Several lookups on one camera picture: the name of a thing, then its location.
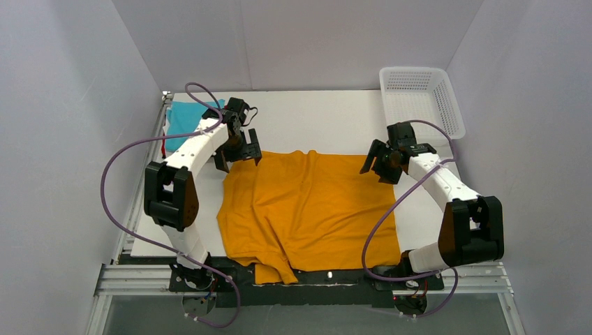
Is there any yellow t-shirt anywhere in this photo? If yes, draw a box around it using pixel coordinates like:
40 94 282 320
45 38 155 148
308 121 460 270
217 151 401 284

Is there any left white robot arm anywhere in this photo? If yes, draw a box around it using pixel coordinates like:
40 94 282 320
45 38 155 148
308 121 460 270
143 98 262 269

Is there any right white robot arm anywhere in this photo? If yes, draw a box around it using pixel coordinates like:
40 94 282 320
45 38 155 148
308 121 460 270
360 120 505 282

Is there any blue folded t-shirt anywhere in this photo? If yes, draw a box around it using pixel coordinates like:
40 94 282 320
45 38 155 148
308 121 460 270
163 101 208 154

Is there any white plastic basket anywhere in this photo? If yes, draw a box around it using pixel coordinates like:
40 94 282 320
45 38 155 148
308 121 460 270
379 66 466 140

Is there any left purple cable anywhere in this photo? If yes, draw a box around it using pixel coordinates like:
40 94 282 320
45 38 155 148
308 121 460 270
100 82 242 329

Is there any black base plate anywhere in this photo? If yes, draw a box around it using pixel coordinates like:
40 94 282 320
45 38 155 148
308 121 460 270
169 257 444 313

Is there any aluminium frame rail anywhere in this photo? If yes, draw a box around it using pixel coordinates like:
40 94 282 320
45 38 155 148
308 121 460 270
85 91 175 335

